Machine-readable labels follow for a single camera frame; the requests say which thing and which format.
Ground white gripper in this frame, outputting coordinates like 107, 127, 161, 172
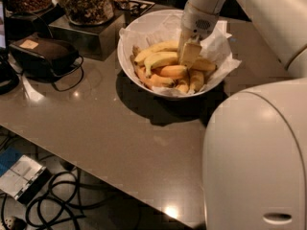
177, 2, 220, 68

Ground long yellow banana front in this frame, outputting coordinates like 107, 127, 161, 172
144, 52, 217, 78

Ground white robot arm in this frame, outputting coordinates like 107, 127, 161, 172
181, 0, 307, 230

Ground yellow banana back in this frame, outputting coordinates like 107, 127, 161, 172
134, 40, 178, 66

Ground orange banana middle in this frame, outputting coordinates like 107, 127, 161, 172
153, 65, 188, 80

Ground orange banana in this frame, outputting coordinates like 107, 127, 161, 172
130, 56, 175, 89
153, 65, 188, 80

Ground short yellow banana right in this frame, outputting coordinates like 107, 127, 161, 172
189, 70, 204, 93

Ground short yellow banana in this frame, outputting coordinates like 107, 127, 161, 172
176, 77, 190, 93
189, 70, 204, 93

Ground short yellow banana centre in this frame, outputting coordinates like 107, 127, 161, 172
176, 77, 190, 93

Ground orange banana lower left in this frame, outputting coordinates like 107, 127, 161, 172
130, 56, 175, 89

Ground white bowl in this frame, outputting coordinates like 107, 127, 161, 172
116, 9, 232, 100

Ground white paper liner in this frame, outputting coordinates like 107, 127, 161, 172
118, 11, 242, 98

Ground white paper note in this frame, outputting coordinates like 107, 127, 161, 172
217, 20, 231, 38

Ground black patterned tray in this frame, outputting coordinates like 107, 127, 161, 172
123, 0, 155, 17

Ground glass jar of granola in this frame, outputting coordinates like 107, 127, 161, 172
59, 0, 114, 26

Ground black headset device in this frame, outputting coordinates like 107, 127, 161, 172
9, 34, 80, 81

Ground black stand left edge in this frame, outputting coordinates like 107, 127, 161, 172
0, 0, 19, 95

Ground dark metal pedestal block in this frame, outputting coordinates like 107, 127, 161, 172
49, 11, 126, 60

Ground black cable on table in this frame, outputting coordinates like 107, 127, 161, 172
21, 55, 84, 93

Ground dark pedestal under nuts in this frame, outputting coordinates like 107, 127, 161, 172
6, 5, 64, 41

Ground black floor cables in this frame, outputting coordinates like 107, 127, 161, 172
0, 134, 142, 230

